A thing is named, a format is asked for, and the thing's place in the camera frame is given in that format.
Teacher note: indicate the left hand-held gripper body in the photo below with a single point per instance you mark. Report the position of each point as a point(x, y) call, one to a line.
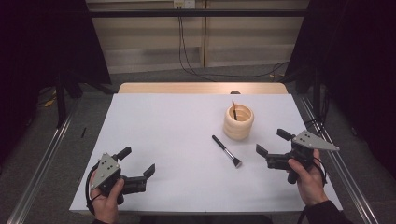
point(106, 171)

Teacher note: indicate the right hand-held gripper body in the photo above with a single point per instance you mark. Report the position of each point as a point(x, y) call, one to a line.
point(311, 141)

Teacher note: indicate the cream ribbed brush holder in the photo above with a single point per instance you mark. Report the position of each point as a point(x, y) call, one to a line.
point(238, 122)

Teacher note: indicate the black makeup brush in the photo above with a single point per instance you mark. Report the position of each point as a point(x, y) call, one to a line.
point(224, 149)

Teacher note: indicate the thin black orange-tipped brush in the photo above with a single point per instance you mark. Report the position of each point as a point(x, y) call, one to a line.
point(234, 112)

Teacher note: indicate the person's left hand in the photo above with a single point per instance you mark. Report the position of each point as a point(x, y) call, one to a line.
point(106, 208)

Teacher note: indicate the person's right hand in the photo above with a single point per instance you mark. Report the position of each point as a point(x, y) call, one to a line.
point(309, 183)

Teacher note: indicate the black metal stand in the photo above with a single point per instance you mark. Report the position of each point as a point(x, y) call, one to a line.
point(316, 93)
point(60, 102)

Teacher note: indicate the white table mat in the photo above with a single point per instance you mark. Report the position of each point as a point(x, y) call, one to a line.
point(186, 124)

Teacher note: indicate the dark table grommet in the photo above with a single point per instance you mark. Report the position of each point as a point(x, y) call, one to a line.
point(235, 92)

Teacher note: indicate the person's dark clothing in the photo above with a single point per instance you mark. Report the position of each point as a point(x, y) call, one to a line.
point(205, 219)

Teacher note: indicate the light wooden table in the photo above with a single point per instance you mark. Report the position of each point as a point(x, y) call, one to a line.
point(186, 88)

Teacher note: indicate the dark curtain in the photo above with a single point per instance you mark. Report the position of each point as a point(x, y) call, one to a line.
point(37, 46)
point(358, 62)

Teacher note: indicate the black horizontal bar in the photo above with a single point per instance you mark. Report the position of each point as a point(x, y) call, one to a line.
point(155, 13)

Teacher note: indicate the metal floor rail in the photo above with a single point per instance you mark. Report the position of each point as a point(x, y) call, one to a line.
point(345, 174)
point(40, 168)

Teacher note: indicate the white wall outlet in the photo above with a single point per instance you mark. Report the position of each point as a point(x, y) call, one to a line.
point(184, 3)

